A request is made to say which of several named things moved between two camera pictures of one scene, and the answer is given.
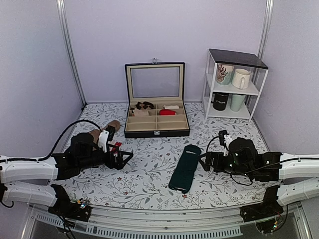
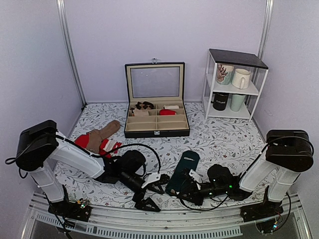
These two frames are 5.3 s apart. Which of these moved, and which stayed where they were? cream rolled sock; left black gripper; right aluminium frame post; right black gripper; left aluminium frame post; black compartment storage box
Moved: left black gripper; right black gripper
Stayed: cream rolled sock; left aluminium frame post; right aluminium frame post; black compartment storage box
